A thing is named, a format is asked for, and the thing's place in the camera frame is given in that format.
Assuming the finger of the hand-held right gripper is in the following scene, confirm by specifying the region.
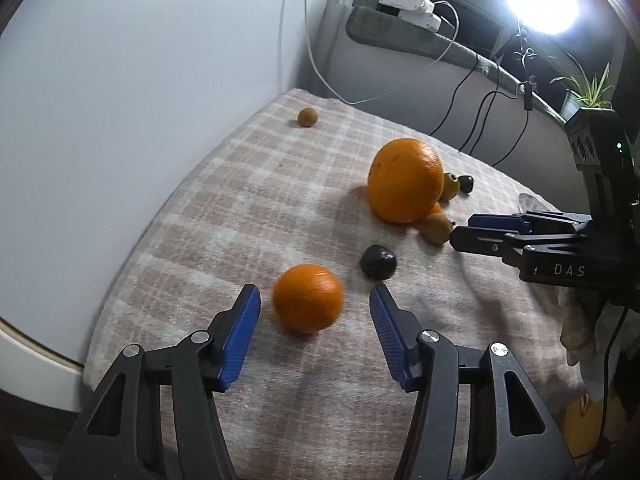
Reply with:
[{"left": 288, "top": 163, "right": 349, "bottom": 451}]
[
  {"left": 449, "top": 226, "right": 587, "bottom": 262},
  {"left": 467, "top": 212, "right": 594, "bottom": 235}
]

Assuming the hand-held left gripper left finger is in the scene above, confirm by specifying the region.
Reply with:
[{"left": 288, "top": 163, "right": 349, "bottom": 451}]
[{"left": 52, "top": 284, "right": 262, "bottom": 480}]

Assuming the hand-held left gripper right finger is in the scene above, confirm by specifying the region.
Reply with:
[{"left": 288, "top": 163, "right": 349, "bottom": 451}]
[{"left": 369, "top": 284, "right": 581, "bottom": 480}]

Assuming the small orange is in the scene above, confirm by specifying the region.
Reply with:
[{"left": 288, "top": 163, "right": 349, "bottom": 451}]
[{"left": 272, "top": 264, "right": 346, "bottom": 335}]

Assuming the large orange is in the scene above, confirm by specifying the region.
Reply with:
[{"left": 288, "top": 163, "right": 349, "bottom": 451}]
[{"left": 367, "top": 138, "right": 445, "bottom": 224}]

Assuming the dark round fruit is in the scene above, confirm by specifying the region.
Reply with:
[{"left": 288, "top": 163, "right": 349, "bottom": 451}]
[{"left": 360, "top": 244, "right": 398, "bottom": 280}]

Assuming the green potted plant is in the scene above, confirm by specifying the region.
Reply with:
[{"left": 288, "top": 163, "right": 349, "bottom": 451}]
[{"left": 549, "top": 52, "right": 617, "bottom": 120}]

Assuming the beige crumpled cloth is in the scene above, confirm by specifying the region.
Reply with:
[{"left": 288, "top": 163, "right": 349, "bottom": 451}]
[{"left": 557, "top": 287, "right": 626, "bottom": 401}]

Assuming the beige checked blanket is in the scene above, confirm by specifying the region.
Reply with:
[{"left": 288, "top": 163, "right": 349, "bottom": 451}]
[{"left": 82, "top": 87, "right": 596, "bottom": 480}]

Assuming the yellow object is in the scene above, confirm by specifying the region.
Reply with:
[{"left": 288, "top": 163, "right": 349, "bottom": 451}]
[{"left": 562, "top": 395, "right": 621, "bottom": 461}]

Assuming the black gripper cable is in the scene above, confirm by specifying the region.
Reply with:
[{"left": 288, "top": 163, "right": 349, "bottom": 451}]
[{"left": 597, "top": 300, "right": 632, "bottom": 461}]

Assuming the white looping cable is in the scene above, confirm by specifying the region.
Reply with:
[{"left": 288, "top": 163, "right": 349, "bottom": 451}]
[{"left": 305, "top": 0, "right": 460, "bottom": 107}]

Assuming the white bed frame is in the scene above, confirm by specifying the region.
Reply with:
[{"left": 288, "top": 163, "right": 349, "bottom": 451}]
[{"left": 0, "top": 317, "right": 87, "bottom": 411}]

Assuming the thin white cable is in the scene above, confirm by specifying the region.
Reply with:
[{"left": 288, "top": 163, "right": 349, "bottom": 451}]
[{"left": 276, "top": 0, "right": 288, "bottom": 91}]

